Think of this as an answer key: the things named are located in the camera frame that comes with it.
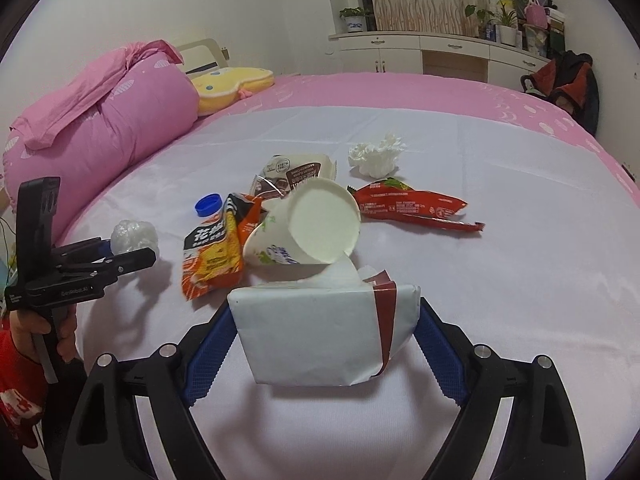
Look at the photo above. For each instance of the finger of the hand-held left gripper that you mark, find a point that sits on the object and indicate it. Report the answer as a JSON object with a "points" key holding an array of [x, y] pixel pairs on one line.
{"points": [[82, 249], [127, 261]]}

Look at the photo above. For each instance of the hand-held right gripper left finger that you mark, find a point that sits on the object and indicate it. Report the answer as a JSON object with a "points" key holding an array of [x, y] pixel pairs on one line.
{"points": [[210, 347]]}

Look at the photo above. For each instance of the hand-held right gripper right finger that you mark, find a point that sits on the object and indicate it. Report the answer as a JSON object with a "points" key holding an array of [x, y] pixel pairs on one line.
{"points": [[440, 355]]}

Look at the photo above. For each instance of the clear plastic ball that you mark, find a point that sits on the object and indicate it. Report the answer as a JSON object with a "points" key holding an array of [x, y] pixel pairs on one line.
{"points": [[132, 235]]}

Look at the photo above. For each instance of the white paper packet red stripe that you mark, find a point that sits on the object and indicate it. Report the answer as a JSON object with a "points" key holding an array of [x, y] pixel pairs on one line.
{"points": [[310, 332]]}

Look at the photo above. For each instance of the brown white cookie wrapper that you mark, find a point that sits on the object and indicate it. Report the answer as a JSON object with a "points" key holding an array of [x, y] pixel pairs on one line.
{"points": [[300, 166]]}

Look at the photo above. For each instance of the white tissue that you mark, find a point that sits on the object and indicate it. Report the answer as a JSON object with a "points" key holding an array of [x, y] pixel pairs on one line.
{"points": [[375, 157]]}

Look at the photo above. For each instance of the person's left forearm red sleeve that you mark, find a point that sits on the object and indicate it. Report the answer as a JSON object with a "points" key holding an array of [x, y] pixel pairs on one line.
{"points": [[17, 390]]}

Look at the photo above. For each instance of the person's left hand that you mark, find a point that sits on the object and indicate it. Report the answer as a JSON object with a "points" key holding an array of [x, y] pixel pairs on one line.
{"points": [[64, 337]]}

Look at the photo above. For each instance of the orange snack packet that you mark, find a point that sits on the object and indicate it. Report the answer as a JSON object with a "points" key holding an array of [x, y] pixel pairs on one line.
{"points": [[212, 260]]}

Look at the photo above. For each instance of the blue bottle cap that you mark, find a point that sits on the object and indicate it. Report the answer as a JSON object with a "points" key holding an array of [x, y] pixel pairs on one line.
{"points": [[208, 204]]}

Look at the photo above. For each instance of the pink rolled quilt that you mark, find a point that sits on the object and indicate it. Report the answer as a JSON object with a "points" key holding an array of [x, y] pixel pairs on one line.
{"points": [[100, 130]]}

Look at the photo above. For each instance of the red snack wrapper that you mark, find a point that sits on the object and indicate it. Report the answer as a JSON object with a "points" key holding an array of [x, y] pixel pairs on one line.
{"points": [[415, 205]]}

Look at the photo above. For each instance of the white paper cup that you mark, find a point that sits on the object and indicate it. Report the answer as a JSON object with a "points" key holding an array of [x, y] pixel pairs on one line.
{"points": [[325, 220]]}

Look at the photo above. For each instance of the yellow plush pillow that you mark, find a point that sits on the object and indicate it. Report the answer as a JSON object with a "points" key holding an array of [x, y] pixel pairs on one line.
{"points": [[225, 87]]}

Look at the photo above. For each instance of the cream bed headboard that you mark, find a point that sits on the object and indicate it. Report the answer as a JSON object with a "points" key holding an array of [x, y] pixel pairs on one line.
{"points": [[205, 47]]}

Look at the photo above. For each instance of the pink bed sheet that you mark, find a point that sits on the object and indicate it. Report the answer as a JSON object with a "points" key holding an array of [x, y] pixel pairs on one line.
{"points": [[400, 91]]}

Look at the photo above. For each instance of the dark red clothing pile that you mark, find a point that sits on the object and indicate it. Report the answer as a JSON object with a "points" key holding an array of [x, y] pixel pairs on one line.
{"points": [[575, 85]]}

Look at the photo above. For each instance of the plant in blue white pot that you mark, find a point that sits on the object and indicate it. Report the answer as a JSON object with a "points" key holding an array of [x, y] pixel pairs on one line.
{"points": [[355, 21]]}

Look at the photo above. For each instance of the green vine plant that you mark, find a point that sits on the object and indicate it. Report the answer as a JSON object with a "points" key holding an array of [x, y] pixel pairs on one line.
{"points": [[477, 15]]}

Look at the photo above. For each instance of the pink handbag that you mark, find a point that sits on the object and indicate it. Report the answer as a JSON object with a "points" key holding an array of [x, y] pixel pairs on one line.
{"points": [[536, 15]]}

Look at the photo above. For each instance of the wall socket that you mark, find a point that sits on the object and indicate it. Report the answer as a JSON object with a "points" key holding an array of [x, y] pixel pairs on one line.
{"points": [[225, 53]]}

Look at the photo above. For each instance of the cream wall cabinet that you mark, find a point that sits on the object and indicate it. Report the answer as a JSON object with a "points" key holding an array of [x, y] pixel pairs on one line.
{"points": [[450, 52]]}

